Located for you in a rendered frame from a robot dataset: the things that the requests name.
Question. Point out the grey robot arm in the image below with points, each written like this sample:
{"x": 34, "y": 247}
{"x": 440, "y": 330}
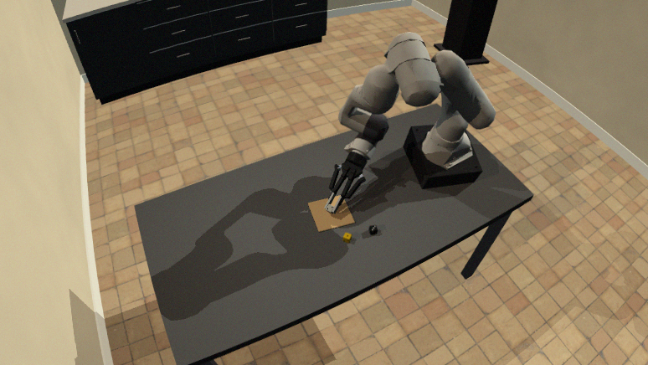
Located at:
{"x": 420, "y": 81}

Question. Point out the orange flat mat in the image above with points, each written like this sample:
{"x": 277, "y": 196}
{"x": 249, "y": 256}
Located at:
{"x": 325, "y": 220}

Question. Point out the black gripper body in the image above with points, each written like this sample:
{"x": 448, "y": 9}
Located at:
{"x": 354, "y": 161}

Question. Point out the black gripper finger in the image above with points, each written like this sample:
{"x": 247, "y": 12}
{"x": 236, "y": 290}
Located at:
{"x": 345, "y": 193}
{"x": 339, "y": 183}

